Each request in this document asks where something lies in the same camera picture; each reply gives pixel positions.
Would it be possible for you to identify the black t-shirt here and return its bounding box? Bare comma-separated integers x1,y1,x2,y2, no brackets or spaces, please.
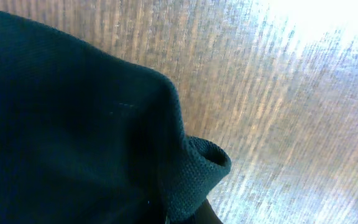
0,11,231,223

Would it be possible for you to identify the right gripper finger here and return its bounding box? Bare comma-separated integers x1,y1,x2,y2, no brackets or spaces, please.
170,199,223,224

